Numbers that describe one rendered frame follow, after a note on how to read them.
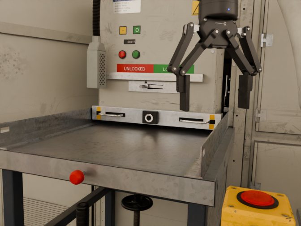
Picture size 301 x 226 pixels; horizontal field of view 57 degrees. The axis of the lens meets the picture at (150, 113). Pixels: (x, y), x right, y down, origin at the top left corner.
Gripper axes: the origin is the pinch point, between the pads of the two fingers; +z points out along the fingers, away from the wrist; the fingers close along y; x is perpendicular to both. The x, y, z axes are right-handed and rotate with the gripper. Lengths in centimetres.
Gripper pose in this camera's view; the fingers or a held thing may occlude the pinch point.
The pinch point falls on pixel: (215, 103)
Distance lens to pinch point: 57.7
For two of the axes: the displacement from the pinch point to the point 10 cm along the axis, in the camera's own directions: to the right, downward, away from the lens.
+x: 3.0, 1.2, -9.5
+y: -9.5, 0.4, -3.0
